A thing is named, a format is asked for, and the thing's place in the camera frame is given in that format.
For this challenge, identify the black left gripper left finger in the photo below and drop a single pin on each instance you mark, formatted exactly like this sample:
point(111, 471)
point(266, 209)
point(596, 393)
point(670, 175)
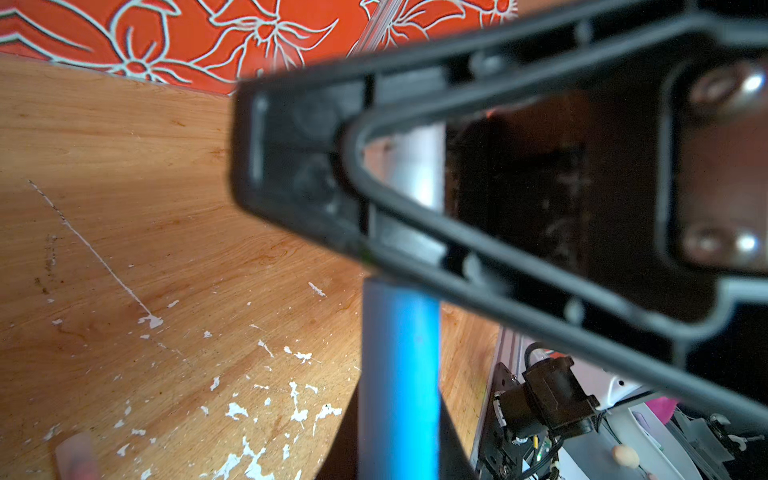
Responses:
point(341, 462)

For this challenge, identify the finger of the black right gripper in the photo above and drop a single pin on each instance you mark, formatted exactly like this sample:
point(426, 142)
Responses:
point(605, 182)

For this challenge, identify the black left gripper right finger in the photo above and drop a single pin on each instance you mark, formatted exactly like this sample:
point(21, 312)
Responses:
point(454, 463)

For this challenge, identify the clear pen cap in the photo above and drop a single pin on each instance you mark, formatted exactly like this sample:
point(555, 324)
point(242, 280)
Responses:
point(411, 163)

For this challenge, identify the blue pen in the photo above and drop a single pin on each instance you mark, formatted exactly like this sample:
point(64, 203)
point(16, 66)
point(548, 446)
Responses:
point(399, 402)

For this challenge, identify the pink pen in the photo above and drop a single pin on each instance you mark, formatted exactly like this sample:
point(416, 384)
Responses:
point(75, 459)

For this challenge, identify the right aluminium frame post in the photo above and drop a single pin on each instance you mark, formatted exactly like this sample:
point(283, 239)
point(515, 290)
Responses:
point(380, 16)

